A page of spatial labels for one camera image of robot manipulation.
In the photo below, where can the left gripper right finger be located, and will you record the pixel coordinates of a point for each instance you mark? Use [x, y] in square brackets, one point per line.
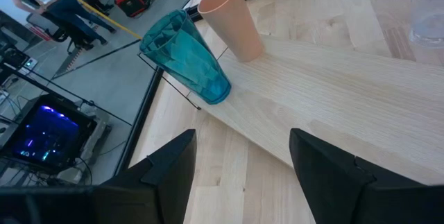
[347, 193]

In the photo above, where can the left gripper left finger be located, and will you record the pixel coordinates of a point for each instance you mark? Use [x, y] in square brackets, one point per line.
[163, 189]

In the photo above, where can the teal faceted plastic tumbler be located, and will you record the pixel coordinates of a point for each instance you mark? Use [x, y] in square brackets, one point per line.
[187, 57]

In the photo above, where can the clear footed glass cup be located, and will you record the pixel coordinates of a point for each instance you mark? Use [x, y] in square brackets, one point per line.
[428, 19]

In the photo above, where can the grey computer stand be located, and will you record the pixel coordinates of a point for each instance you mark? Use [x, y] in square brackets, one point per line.
[98, 137]

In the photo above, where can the black computer case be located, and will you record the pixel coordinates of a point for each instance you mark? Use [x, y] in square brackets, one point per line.
[48, 134]

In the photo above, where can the black office chair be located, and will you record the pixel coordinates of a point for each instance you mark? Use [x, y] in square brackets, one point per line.
[59, 33]

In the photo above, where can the red black equipment case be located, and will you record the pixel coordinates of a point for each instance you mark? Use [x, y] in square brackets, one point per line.
[131, 3]

